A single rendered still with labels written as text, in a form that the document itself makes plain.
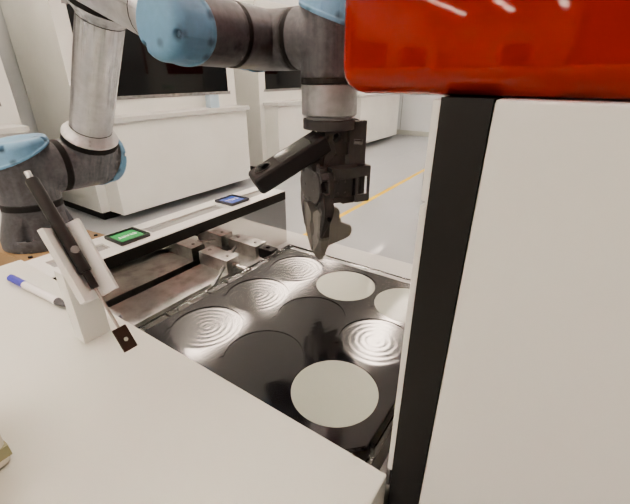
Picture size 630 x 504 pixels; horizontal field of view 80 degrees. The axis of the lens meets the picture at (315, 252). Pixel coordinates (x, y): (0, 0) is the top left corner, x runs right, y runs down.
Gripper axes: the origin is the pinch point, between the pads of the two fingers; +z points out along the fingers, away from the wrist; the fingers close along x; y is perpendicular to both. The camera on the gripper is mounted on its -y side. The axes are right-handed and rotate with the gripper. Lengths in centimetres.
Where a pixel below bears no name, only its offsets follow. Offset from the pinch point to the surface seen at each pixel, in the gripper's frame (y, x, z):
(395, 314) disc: 8.6, -10.9, 7.3
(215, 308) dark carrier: -16.1, 1.6, 7.4
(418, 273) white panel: -9.5, -35.9, -16.2
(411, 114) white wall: 509, 660, 55
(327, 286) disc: 2.5, 0.5, 7.2
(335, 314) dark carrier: 0.3, -7.2, 7.4
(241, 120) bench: 78, 394, 22
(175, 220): -19.0, 28.5, 1.7
